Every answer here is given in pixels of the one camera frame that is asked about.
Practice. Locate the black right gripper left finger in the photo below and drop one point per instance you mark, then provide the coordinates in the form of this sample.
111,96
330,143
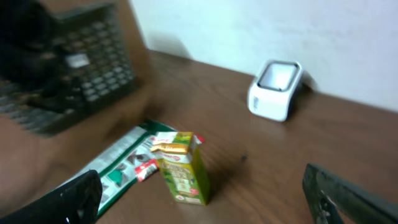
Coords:
77,201

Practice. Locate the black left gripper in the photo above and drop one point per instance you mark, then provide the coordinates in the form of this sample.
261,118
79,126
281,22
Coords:
28,56

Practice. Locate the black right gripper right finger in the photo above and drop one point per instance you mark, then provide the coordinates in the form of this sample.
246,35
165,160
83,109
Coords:
328,195

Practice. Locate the green 3M gloves pack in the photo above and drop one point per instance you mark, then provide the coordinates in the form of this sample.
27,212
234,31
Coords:
116,164

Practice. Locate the green tea drink carton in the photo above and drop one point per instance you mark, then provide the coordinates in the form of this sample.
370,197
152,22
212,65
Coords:
188,183

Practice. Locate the red Nestle sachet stick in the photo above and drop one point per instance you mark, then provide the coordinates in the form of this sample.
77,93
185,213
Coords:
172,146

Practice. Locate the white barcode scanner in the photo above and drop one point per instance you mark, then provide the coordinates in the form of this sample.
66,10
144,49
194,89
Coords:
272,90

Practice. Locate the grey plastic basket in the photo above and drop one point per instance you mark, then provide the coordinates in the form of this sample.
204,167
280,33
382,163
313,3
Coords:
95,69

